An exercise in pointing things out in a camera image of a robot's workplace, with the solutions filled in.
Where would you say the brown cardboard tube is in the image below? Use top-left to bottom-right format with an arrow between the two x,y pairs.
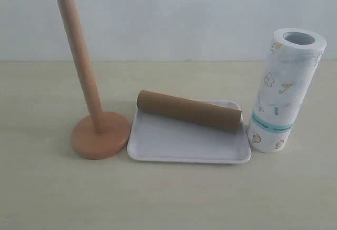
136,90 -> 242,132

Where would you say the white printed paper towel roll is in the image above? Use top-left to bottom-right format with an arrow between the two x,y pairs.
247,28 -> 326,153

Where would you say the wooden paper towel holder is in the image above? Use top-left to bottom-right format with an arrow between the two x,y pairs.
57,0 -> 131,159

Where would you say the white rectangular plastic tray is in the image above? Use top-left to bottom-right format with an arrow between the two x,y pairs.
126,99 -> 252,165

